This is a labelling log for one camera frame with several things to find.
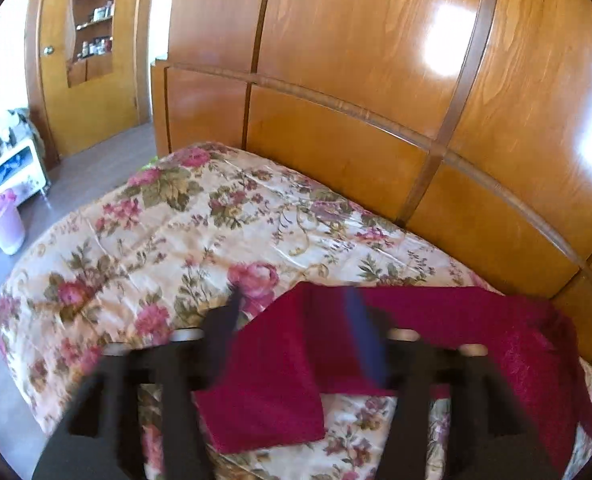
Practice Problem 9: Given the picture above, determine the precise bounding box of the dark red knitted garment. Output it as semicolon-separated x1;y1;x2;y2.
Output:
197;283;592;479

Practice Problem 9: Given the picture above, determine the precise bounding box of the floral bedspread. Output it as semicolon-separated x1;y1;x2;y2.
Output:
0;140;592;480

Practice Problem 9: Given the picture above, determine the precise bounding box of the pink white waste bin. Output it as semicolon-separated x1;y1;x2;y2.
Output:
0;188;26;256

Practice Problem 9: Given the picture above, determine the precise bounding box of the white side table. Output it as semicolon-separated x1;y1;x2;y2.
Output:
0;109;52;256

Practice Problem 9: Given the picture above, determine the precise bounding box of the wooden headboard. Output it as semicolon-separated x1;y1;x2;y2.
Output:
151;0;592;364

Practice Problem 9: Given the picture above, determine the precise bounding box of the wooden shelf cabinet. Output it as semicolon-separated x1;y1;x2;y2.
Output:
26;0;151;167

